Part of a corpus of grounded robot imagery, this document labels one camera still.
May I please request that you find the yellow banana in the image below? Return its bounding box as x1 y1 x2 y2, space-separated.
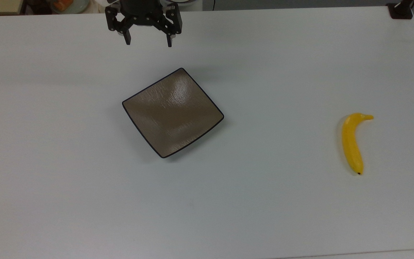
341 113 374 176

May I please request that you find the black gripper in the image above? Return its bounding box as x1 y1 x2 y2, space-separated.
105 0 183 47

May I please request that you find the square brown ceramic plate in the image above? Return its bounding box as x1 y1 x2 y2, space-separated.
122 67 225 159

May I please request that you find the black table clamp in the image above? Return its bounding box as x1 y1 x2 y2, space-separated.
387 0 414 19

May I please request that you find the pale bowl with orange content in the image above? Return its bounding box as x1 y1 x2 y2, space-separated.
51 0 89 14

